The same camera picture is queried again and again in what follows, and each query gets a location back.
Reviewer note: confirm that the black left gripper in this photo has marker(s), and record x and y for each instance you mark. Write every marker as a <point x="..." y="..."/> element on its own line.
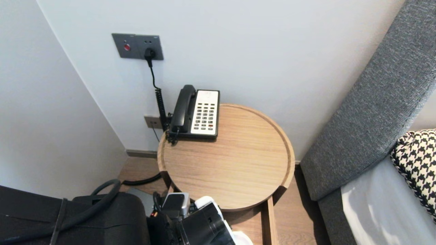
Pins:
<point x="207" y="228"/>

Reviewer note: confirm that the white round lidded box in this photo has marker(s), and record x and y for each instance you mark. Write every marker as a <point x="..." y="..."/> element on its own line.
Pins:
<point x="245" y="240"/>

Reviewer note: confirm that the curved front wooden drawer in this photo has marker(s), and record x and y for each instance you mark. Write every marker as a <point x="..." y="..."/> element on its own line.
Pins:
<point x="269" y="221"/>

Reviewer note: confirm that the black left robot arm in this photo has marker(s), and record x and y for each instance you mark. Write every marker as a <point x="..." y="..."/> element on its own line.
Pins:
<point x="102" y="224"/>

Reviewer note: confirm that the white left wrist end plate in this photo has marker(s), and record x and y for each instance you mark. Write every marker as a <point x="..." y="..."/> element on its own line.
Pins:
<point x="206" y="200"/>

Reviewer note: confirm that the round wooden side table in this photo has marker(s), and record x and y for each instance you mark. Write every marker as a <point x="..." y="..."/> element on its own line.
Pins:
<point x="231" y="163"/>

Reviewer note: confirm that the grey power adapter brick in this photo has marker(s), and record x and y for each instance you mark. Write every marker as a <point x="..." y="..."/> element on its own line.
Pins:
<point x="143" y="200"/>

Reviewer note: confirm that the grey skirting board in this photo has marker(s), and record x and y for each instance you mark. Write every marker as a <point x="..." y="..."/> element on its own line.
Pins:
<point x="141" y="153"/>

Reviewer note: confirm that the black and white desk telephone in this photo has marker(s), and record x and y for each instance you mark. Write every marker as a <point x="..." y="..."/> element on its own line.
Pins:
<point x="206" y="114"/>

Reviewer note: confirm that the black telephone handset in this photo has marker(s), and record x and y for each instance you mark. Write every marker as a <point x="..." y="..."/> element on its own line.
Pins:
<point x="184" y="105"/>

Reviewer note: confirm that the black power plug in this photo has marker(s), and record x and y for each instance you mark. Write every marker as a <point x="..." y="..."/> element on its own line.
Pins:
<point x="150" y="53"/>

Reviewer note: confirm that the grey upholstered headboard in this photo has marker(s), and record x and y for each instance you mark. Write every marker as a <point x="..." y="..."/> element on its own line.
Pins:
<point x="368" y="119"/>

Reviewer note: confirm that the black white houndstooth pillow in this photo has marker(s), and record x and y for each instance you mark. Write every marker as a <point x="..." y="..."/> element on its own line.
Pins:
<point x="417" y="163"/>

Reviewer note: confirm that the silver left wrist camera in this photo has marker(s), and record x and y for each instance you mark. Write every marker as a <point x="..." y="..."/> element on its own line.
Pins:
<point x="175" y="204"/>

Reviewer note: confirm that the beige wall phone socket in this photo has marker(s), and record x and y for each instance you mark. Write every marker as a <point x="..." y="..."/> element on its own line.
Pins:
<point x="151" y="121"/>

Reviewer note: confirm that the grey fabric bed frame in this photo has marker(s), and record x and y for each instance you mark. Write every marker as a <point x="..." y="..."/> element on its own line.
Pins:
<point x="335" y="221"/>

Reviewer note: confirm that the grey wall power socket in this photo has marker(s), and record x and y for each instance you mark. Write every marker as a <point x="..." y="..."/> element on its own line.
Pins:
<point x="154" y="42"/>

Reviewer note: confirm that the grey switch plate red button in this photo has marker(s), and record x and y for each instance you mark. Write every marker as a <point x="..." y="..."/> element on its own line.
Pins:
<point x="123" y="45"/>

